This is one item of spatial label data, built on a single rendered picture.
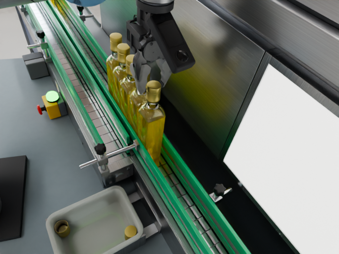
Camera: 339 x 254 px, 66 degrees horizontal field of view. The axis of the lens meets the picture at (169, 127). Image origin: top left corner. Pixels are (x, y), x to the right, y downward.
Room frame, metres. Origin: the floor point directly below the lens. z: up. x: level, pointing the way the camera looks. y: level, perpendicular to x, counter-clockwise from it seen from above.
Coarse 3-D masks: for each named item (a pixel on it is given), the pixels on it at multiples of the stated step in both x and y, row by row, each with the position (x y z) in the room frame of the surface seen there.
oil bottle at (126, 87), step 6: (126, 78) 0.56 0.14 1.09; (120, 84) 0.56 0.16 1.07; (126, 84) 0.54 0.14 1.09; (132, 84) 0.54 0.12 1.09; (120, 90) 0.56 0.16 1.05; (126, 90) 0.53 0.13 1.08; (132, 90) 0.53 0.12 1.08; (126, 96) 0.53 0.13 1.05; (126, 102) 0.53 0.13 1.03; (126, 108) 0.53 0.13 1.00; (126, 114) 0.53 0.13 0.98
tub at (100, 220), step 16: (112, 192) 0.35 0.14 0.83; (64, 208) 0.27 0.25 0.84; (80, 208) 0.29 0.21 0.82; (96, 208) 0.31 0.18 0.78; (112, 208) 0.32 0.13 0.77; (128, 208) 0.31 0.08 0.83; (48, 224) 0.22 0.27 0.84; (80, 224) 0.26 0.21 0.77; (96, 224) 0.27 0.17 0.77; (112, 224) 0.28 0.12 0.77; (128, 224) 0.28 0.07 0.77; (64, 240) 0.21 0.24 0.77; (80, 240) 0.22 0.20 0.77; (96, 240) 0.22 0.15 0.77; (112, 240) 0.23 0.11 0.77; (128, 240) 0.22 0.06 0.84
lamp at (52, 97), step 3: (48, 93) 0.69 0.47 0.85; (51, 93) 0.69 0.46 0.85; (54, 93) 0.69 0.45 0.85; (57, 93) 0.70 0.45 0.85; (48, 96) 0.68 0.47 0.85; (51, 96) 0.68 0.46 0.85; (54, 96) 0.68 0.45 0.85; (57, 96) 0.69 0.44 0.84; (48, 99) 0.67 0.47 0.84; (51, 99) 0.67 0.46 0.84; (54, 99) 0.68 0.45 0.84; (57, 99) 0.69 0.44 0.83; (51, 102) 0.67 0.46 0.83
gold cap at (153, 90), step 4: (148, 84) 0.47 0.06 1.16; (152, 84) 0.47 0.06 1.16; (156, 84) 0.47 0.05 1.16; (160, 84) 0.48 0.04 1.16; (148, 88) 0.46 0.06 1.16; (152, 88) 0.46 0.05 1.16; (156, 88) 0.46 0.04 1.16; (160, 88) 0.47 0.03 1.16; (148, 92) 0.46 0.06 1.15; (152, 92) 0.45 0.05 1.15; (156, 92) 0.46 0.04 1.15; (148, 96) 0.46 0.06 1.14; (152, 96) 0.45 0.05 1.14; (156, 96) 0.46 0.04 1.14; (148, 100) 0.46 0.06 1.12; (152, 100) 0.45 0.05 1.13; (156, 100) 0.46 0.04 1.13
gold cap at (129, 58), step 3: (132, 54) 0.58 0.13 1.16; (126, 57) 0.56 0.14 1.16; (129, 57) 0.56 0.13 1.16; (132, 57) 0.56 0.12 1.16; (126, 60) 0.55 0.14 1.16; (129, 60) 0.55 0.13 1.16; (132, 60) 0.55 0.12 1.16; (126, 63) 0.55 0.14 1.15; (129, 63) 0.54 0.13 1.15; (126, 66) 0.55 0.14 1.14; (129, 66) 0.55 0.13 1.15; (126, 69) 0.55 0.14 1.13; (129, 69) 0.54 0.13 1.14; (126, 72) 0.55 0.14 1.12; (129, 72) 0.54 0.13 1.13; (132, 75) 0.54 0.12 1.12
